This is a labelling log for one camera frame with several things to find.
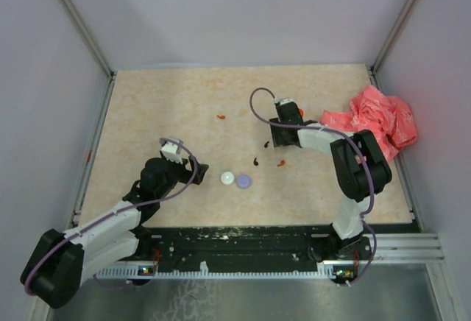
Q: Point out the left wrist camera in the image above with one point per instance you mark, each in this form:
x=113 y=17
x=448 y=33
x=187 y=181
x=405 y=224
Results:
x=170 y=150

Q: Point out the white earbud charging case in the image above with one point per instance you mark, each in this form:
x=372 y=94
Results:
x=227 y=178

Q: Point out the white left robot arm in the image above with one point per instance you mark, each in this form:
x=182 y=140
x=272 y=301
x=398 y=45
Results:
x=62 y=261

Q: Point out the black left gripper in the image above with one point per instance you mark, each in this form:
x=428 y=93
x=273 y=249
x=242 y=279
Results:
x=188 y=174

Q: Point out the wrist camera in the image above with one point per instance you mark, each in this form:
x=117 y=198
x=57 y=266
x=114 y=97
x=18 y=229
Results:
x=283 y=101
x=170 y=150

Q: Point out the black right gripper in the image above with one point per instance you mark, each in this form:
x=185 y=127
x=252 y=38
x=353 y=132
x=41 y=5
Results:
x=278 y=140

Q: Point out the pink crumpled plastic bag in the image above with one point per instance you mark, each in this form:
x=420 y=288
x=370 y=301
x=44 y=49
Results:
x=389 y=118

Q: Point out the purple earbud charging case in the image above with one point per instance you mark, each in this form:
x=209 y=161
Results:
x=243 y=181

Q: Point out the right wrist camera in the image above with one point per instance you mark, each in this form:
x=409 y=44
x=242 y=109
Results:
x=283 y=101

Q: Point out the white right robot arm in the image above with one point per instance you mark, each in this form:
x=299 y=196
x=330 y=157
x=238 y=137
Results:
x=361 y=169

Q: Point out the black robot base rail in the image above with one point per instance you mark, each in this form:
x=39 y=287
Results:
x=229 y=253

